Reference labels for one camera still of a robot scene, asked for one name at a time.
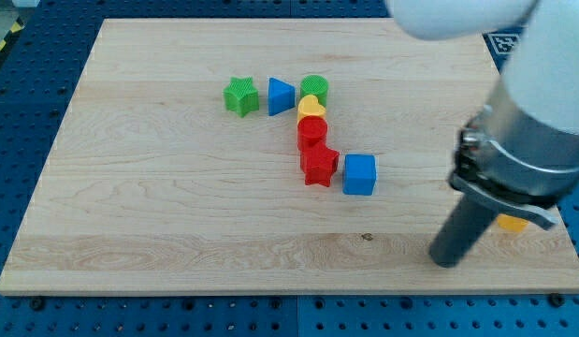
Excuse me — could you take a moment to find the red star block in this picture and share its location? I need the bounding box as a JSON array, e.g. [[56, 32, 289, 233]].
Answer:
[[300, 142, 340, 187]]

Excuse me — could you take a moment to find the yellow hexagon block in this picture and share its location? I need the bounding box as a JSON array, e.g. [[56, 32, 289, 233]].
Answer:
[[496, 214, 529, 233]]

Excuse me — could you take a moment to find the green star block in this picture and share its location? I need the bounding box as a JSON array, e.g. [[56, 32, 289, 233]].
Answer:
[[223, 77, 260, 118]]

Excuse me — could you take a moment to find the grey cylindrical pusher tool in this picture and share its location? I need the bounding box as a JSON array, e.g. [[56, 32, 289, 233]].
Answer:
[[428, 195, 497, 268]]

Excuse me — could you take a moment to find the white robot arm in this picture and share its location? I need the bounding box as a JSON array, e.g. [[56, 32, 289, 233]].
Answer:
[[387, 0, 579, 198]]

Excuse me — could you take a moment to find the green cylinder block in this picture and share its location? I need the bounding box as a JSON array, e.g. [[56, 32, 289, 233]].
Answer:
[[300, 74, 329, 107]]

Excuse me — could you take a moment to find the silver clamp bracket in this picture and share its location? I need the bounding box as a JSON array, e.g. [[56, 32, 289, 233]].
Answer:
[[448, 104, 579, 230]]

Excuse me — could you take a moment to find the yellow heart block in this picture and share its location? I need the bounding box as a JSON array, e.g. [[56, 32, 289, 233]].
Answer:
[[297, 95, 326, 123]]

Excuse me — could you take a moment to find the blue cube block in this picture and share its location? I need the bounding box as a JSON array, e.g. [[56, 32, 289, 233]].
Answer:
[[342, 154, 377, 196]]

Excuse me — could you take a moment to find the wooden board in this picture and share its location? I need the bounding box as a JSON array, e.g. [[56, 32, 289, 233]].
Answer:
[[0, 19, 579, 297]]

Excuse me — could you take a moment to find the red cylinder block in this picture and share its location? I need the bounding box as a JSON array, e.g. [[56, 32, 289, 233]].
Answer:
[[297, 116, 328, 152]]

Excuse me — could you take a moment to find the black white fiducial marker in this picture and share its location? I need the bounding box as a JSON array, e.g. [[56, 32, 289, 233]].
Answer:
[[486, 33, 519, 56]]

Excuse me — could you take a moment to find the blue triangle block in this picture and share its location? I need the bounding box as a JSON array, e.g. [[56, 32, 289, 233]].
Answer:
[[268, 78, 296, 116]]

